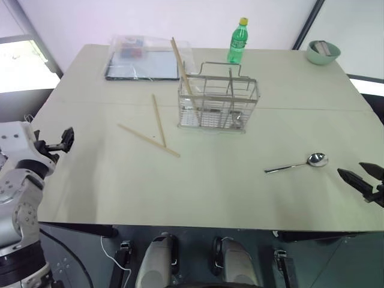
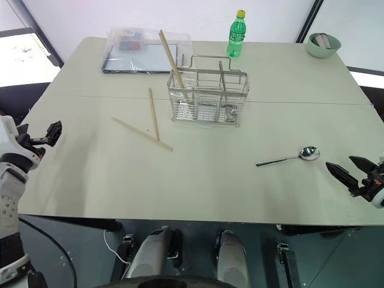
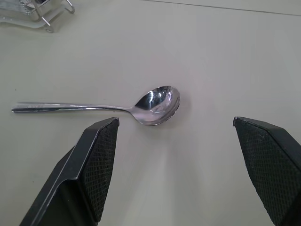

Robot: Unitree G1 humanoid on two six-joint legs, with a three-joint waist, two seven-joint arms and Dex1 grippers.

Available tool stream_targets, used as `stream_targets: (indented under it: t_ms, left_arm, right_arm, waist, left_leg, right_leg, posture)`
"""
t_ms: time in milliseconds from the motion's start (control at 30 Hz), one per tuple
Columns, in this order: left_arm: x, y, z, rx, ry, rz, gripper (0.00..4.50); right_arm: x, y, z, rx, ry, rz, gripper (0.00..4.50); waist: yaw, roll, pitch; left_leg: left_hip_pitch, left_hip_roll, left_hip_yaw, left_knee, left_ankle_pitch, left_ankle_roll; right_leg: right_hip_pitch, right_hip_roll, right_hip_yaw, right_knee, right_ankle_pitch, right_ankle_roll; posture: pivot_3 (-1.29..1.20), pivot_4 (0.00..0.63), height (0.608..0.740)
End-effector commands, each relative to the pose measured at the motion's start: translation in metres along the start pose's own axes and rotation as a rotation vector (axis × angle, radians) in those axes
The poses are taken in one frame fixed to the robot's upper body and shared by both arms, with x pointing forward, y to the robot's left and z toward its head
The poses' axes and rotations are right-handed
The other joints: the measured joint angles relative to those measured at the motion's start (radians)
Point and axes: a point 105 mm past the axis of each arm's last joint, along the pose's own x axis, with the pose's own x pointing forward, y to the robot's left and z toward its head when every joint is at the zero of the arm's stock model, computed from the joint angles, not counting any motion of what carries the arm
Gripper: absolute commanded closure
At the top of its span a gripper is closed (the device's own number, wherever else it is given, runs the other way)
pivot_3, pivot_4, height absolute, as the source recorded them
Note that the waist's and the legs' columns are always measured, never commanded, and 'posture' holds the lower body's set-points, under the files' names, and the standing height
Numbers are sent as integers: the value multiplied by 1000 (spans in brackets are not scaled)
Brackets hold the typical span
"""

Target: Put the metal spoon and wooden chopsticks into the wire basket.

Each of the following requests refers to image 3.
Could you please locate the stainless steel spoon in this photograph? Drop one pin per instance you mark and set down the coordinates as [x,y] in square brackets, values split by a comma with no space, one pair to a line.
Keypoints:
[155,106]

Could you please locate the clear plastic drip tray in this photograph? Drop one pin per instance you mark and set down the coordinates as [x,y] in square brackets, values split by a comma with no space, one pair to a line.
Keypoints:
[21,17]

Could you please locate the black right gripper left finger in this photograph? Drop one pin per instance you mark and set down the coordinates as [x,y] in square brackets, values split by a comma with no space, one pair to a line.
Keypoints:
[77,169]

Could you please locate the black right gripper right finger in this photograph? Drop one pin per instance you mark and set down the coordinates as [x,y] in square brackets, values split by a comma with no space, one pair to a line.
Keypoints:
[270,164]

